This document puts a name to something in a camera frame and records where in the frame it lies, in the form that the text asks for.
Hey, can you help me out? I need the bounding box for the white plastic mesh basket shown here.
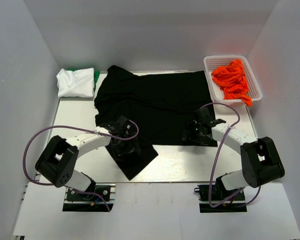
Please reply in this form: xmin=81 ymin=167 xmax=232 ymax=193
xmin=203 ymin=55 xmax=263 ymax=105

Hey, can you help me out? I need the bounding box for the green folded t-shirt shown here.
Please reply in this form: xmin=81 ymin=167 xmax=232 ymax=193
xmin=66 ymin=67 xmax=101 ymax=92

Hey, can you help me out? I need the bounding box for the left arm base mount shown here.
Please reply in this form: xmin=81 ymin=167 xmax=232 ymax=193
xmin=62 ymin=183 xmax=116 ymax=213

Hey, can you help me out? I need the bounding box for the white folded t-shirt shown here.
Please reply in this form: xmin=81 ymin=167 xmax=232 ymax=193
xmin=56 ymin=68 xmax=95 ymax=98

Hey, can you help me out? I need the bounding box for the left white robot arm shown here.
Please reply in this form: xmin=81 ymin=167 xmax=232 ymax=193
xmin=35 ymin=116 xmax=140 ymax=200

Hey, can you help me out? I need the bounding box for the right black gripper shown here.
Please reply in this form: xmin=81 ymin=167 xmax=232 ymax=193
xmin=182 ymin=119 xmax=210 ymax=145

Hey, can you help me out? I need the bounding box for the orange crumpled t-shirt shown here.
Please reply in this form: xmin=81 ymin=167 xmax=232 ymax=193
xmin=211 ymin=59 xmax=253 ymax=107

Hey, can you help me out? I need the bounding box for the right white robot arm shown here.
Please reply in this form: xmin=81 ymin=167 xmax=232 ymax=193
xmin=182 ymin=107 xmax=285 ymax=200

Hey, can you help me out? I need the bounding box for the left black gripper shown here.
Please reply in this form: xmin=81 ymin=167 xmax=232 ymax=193
xmin=110 ymin=132 xmax=140 ymax=162

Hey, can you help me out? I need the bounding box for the black t-shirt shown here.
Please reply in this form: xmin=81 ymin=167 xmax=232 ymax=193
xmin=94 ymin=65 xmax=217 ymax=180

